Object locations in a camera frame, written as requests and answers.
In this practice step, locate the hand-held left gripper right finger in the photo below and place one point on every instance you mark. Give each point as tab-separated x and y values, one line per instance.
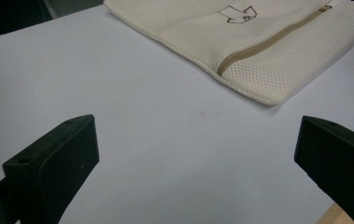
342	161

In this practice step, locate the white table cover sheet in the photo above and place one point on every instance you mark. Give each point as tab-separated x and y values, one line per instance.
165	140

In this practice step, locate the wooden table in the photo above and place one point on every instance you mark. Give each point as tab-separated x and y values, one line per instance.
336	216

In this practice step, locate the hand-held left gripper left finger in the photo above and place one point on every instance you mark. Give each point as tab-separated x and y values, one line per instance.
50	174

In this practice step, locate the cream mesh laundry bag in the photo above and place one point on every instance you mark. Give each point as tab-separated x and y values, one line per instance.
215	37

